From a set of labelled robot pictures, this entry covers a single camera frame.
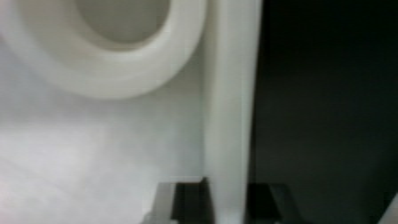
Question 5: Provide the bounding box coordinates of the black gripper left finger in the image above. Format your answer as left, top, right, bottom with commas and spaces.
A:
140, 178, 213, 224

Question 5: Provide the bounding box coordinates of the white desk top tray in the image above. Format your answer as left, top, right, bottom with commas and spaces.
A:
0, 0, 261, 224

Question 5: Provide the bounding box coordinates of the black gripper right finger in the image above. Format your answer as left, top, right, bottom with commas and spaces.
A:
247, 183, 304, 224

